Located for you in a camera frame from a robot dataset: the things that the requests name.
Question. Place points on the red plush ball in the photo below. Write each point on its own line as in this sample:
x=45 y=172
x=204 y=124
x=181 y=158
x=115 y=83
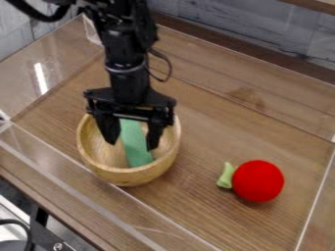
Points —
x=258 y=181

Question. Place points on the brown wooden bowl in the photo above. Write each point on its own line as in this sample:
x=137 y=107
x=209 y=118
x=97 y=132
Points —
x=125 y=163

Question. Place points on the green rectangular block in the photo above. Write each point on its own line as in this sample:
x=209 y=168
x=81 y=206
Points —
x=136 y=144

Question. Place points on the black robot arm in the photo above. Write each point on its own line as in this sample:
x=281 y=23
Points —
x=129 y=33

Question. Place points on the black table leg bracket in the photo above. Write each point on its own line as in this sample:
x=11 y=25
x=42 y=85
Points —
x=41 y=238

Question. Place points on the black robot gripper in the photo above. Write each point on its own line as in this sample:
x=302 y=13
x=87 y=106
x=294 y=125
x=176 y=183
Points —
x=130 y=99

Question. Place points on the green plush leaf piece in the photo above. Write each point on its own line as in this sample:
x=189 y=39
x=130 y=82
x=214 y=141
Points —
x=225 y=180

